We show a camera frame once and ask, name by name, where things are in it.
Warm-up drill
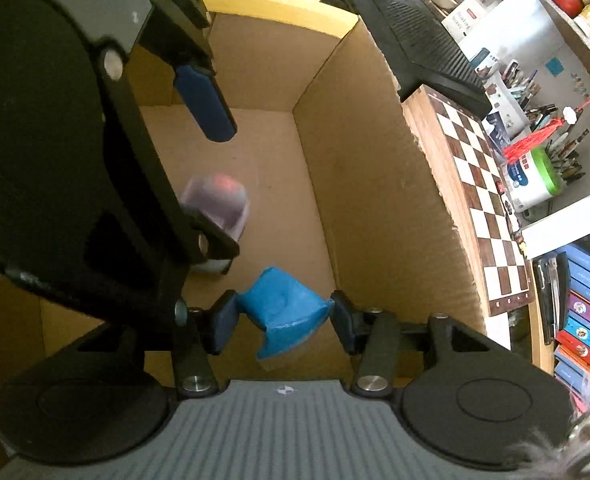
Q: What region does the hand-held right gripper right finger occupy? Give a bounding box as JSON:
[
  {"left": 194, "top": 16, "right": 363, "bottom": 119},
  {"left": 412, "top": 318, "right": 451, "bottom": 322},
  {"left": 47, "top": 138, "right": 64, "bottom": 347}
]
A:
[{"left": 329, "top": 289, "right": 506, "bottom": 397}]

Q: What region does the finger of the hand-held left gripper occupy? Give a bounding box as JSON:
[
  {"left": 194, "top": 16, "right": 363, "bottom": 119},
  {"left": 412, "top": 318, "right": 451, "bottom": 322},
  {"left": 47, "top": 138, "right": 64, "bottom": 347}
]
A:
[
  {"left": 135, "top": 0, "right": 238, "bottom": 143},
  {"left": 96, "top": 46, "right": 240, "bottom": 273}
]

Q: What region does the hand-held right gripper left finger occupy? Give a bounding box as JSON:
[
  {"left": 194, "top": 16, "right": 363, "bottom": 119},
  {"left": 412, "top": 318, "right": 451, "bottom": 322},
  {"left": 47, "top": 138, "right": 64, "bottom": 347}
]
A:
[{"left": 82, "top": 287, "right": 240, "bottom": 397}]

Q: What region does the clear cup with red item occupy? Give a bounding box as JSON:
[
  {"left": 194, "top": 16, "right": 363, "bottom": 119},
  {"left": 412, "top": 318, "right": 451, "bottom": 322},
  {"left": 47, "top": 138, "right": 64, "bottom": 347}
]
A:
[{"left": 179, "top": 174, "right": 250, "bottom": 276}]

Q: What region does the yellow cardboard box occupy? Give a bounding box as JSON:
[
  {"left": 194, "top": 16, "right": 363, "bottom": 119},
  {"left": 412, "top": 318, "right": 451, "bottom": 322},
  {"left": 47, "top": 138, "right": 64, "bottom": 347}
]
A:
[{"left": 0, "top": 0, "right": 490, "bottom": 480}]

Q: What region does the wooden chessboard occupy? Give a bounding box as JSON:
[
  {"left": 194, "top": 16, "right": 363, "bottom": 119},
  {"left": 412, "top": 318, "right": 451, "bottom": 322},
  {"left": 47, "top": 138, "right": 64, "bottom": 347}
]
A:
[{"left": 401, "top": 85, "right": 536, "bottom": 318}]

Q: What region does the black stapler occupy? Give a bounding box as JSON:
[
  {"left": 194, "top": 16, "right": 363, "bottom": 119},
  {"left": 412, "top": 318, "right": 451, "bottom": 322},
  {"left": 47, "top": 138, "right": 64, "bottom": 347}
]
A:
[{"left": 531, "top": 252, "right": 570, "bottom": 346}]

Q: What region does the black electronic keyboard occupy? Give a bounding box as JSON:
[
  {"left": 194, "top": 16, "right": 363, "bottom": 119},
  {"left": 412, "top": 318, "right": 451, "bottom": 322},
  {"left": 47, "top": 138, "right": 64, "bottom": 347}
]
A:
[{"left": 270, "top": 0, "right": 493, "bottom": 118}]

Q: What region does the white canister green lid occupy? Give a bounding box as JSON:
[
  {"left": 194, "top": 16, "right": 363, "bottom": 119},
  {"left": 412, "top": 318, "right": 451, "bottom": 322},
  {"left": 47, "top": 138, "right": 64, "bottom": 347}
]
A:
[{"left": 502, "top": 146, "right": 568, "bottom": 213}]

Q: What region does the blue white pouch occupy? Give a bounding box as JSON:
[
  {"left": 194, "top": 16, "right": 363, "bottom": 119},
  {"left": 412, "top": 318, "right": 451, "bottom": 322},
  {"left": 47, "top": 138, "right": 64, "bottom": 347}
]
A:
[{"left": 484, "top": 107, "right": 520, "bottom": 151}]

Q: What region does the red tassel ornament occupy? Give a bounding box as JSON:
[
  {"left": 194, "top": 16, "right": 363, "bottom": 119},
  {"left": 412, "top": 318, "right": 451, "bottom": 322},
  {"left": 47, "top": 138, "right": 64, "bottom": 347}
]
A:
[{"left": 502, "top": 82, "right": 590, "bottom": 166}]

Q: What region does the grey fluffy cloth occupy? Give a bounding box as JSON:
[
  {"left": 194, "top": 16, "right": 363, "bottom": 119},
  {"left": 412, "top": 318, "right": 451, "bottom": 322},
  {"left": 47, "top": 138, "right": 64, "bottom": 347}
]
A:
[{"left": 505, "top": 370, "right": 590, "bottom": 480}]

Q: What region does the white printed box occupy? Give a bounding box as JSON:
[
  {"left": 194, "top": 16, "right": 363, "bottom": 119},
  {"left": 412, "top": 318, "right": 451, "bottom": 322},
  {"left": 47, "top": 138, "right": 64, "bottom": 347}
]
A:
[{"left": 441, "top": 0, "right": 496, "bottom": 41}]

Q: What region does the small printed carton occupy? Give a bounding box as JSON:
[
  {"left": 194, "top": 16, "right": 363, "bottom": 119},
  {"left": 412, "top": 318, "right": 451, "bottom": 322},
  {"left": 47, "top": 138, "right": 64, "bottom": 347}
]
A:
[{"left": 472, "top": 47, "right": 506, "bottom": 81}]

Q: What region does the cluster of pens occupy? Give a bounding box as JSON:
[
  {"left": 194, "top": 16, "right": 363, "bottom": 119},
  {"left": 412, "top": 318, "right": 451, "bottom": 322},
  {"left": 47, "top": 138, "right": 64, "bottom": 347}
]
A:
[{"left": 495, "top": 60, "right": 590, "bottom": 181}]

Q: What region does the white bookshelf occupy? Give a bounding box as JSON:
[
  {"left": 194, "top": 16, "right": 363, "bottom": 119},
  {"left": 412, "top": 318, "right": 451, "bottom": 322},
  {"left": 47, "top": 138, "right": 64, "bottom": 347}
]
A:
[{"left": 425, "top": 0, "right": 590, "bottom": 376}]

